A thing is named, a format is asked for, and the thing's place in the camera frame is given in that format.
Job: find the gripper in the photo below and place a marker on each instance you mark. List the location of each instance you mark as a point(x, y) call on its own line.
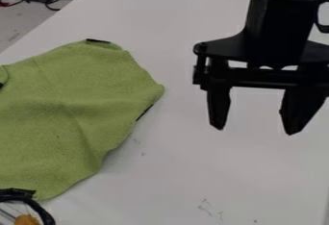
point(278, 33)

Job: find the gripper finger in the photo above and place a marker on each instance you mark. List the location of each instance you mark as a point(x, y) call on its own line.
point(219, 107)

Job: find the green cloth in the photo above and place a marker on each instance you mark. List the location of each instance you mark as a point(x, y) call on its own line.
point(64, 107)

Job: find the yellow toy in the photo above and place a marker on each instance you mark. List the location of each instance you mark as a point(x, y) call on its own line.
point(26, 220)

